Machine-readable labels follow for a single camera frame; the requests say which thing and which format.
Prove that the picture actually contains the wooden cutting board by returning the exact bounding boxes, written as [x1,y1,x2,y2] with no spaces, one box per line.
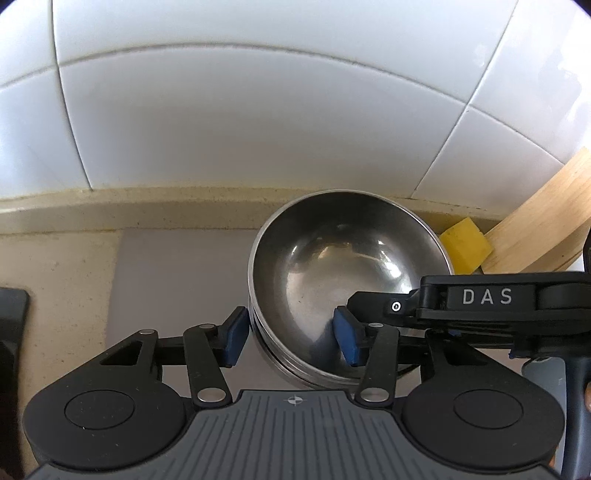
[480,148,591,275]

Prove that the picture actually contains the small steel bowl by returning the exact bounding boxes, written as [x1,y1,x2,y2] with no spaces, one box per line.
[248,189,455,370]

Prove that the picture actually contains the yellow sponge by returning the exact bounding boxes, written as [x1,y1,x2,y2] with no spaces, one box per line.
[438,217,494,275]

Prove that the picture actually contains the large steel bowl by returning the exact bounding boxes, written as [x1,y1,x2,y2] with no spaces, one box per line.
[259,332,407,392]

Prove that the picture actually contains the black gas stove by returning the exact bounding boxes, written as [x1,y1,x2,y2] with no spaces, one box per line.
[0,287,31,476]

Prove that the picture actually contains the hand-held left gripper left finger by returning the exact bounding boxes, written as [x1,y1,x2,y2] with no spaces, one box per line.
[98,306,250,408]

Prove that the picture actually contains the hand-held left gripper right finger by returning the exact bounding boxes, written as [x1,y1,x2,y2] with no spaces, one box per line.
[333,305,495,408]

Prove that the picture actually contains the medium steel bowl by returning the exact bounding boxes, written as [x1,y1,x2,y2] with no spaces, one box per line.
[249,300,416,385]

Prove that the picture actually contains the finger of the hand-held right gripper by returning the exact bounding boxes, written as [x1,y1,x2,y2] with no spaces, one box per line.
[346,289,422,332]

